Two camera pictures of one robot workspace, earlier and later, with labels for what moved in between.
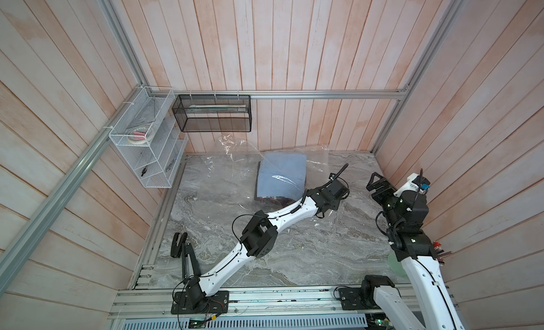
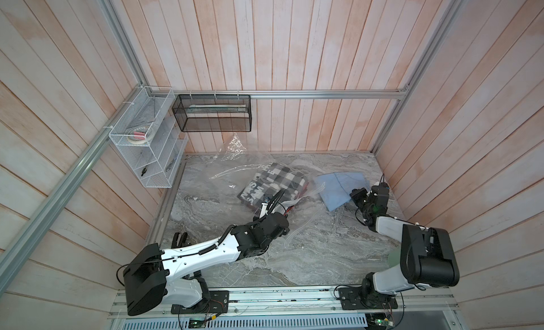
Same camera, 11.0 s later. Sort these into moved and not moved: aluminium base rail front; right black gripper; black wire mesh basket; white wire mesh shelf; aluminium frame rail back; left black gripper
Moved: left black gripper; right black gripper
Not moved: white wire mesh shelf; aluminium frame rail back; aluminium base rail front; black wire mesh basket
